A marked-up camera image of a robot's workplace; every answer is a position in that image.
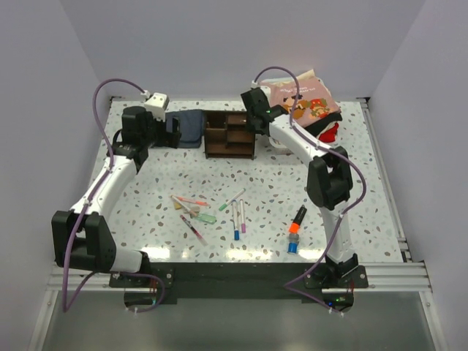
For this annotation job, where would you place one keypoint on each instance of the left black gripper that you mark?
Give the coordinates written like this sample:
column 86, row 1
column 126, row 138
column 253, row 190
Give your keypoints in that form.
column 168, row 140

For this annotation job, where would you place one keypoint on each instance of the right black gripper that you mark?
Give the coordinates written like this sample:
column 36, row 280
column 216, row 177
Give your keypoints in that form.
column 250, row 127

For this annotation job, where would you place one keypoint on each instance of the blue capped white marker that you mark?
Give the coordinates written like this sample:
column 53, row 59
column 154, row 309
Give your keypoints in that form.
column 234, row 205

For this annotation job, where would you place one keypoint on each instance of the pink capped white marker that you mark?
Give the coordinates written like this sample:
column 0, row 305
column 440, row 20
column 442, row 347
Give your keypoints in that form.
column 243, row 215

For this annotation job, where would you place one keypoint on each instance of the black orange highlighter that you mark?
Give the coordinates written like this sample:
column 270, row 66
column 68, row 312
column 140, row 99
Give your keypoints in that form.
column 296, row 223

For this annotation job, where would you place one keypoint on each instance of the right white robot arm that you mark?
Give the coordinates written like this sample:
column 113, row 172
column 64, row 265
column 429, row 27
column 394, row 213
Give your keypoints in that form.
column 329, row 179

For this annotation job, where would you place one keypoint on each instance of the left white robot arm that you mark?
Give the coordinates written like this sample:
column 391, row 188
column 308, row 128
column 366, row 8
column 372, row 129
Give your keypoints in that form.
column 81, row 237

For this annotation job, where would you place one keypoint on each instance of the brown wooden desk organizer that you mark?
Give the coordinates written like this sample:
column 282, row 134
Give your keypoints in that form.
column 226, row 135

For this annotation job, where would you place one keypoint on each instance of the white laundry basket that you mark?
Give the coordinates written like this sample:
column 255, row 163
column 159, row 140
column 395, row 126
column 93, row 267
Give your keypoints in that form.
column 278, row 147

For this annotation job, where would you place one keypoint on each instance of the folded dark blue cloth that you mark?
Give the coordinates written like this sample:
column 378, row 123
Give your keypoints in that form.
column 191, row 126

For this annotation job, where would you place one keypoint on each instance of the black garment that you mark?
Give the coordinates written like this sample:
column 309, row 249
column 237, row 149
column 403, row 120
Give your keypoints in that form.
column 319, row 126

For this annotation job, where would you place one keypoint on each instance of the pink pixel-print shirt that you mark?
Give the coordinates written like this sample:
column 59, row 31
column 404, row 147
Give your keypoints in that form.
column 314, row 99

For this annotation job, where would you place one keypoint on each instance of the red garment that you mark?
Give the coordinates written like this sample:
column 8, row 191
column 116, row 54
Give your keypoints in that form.
column 329, row 134

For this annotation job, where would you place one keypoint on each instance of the orange gel pen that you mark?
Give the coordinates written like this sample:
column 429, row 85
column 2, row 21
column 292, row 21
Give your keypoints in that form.
column 196, row 202

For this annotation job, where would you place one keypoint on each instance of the green capped white marker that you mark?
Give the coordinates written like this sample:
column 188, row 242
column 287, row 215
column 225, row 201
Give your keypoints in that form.
column 233, row 198

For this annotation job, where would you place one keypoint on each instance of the dark red gel pen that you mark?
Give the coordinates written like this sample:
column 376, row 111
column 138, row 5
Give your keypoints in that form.
column 193, row 229

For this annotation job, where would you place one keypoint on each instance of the blue grey pencil sharpener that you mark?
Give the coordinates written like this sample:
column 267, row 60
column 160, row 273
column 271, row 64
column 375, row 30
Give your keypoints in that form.
column 293, row 243

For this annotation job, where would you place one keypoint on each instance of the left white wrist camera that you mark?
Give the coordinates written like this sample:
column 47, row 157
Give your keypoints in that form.
column 157, row 104

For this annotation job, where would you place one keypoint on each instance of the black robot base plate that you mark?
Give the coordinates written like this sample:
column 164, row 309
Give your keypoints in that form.
column 241, row 281

